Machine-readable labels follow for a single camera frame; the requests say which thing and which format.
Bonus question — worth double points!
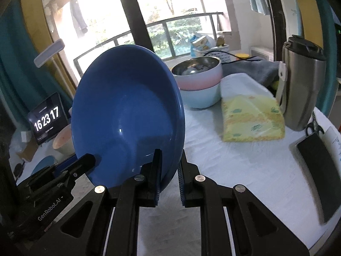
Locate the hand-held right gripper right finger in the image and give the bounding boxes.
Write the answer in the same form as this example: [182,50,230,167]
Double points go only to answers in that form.
[177,149,311,256]

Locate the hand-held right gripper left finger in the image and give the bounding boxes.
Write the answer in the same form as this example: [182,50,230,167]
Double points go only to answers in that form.
[40,148,163,256]

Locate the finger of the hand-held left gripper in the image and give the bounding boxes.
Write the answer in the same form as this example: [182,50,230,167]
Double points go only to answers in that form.
[53,156,78,178]
[68,153,96,178]

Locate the blue plate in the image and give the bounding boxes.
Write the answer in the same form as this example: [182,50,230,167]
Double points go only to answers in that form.
[30,156,58,177]

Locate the pink strawberry bowl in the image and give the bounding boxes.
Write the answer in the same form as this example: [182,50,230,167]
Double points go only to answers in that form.
[52,124,75,156]

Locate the dark blue bowl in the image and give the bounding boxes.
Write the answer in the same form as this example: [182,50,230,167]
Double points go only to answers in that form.
[71,45,186,192]

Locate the cardboard box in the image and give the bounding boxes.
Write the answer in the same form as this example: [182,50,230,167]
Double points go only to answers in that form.
[16,139,38,162]

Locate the black round device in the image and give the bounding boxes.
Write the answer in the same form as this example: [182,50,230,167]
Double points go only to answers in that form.
[13,163,25,179]

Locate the tablet clock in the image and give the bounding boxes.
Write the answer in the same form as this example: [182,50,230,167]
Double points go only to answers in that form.
[27,92,69,146]

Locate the light blue bowl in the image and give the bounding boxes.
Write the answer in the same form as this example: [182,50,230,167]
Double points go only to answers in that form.
[180,81,222,109]

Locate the yellow tissue pack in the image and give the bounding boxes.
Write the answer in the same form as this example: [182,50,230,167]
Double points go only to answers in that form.
[221,73,285,142]

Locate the pink steel-lined bowl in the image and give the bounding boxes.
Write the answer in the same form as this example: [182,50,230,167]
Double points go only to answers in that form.
[171,56,223,90]

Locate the teal curtain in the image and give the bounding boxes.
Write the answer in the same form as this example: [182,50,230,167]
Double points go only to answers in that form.
[312,0,341,91]
[0,3,72,139]

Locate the white desk lamp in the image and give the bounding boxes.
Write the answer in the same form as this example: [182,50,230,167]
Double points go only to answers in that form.
[34,39,65,68]

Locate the grey cloth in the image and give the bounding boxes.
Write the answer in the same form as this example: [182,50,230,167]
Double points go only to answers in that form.
[221,60,284,88]

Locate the white basket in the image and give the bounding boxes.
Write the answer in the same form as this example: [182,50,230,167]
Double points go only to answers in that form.
[193,44,231,59]

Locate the blue bag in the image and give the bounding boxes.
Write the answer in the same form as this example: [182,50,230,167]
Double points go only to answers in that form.
[190,33,216,52]

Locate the black smartphone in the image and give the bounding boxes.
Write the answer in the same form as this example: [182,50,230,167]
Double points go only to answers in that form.
[289,133,341,224]

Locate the black scissors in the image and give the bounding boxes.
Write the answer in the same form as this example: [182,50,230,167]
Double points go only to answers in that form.
[305,121,325,137]

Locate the white appliance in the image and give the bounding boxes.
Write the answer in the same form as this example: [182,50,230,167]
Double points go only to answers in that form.
[250,46,275,62]

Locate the yellow curtain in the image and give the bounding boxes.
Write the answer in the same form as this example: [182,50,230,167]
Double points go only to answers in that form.
[20,0,78,94]
[288,0,336,112]

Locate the balcony railing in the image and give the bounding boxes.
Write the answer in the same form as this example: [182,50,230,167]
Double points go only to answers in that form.
[73,12,224,78]

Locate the steel tumbler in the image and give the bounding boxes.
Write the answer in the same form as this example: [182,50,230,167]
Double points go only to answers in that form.
[276,35,327,131]

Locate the grey hanging garment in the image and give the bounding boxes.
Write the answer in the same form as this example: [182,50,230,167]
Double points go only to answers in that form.
[69,0,88,36]

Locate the white leaflet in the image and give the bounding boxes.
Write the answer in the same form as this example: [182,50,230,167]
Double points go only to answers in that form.
[321,127,341,166]

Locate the black window pillar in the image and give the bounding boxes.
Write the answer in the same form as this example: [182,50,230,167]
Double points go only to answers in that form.
[113,0,164,59]

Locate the black cable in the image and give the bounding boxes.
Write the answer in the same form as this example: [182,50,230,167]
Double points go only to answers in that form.
[210,47,265,62]

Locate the black door frame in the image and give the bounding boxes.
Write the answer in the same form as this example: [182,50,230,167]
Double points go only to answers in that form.
[268,0,291,48]

